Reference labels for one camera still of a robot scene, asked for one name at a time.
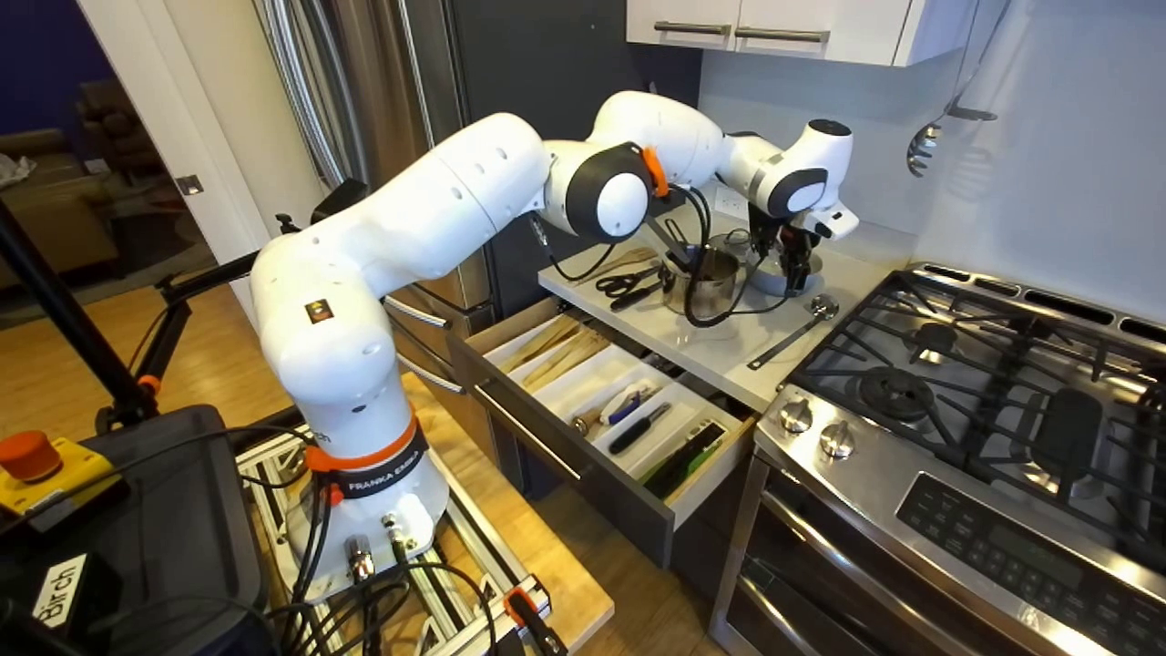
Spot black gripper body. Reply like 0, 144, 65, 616
781, 223, 815, 291

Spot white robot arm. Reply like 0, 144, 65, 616
252, 92, 857, 580

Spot stainless steel gas stove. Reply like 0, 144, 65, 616
710, 265, 1166, 656

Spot long metal rod on counter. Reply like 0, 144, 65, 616
747, 303, 838, 370

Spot white upper cabinet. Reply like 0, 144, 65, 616
627, 0, 978, 69

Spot black knife in drawer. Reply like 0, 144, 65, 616
608, 401, 672, 457

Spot open wooden cutlery drawer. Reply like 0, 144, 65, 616
455, 300, 750, 566

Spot red emergency stop button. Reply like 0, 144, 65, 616
0, 429, 122, 522

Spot black handled scissors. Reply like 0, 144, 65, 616
599, 261, 674, 310

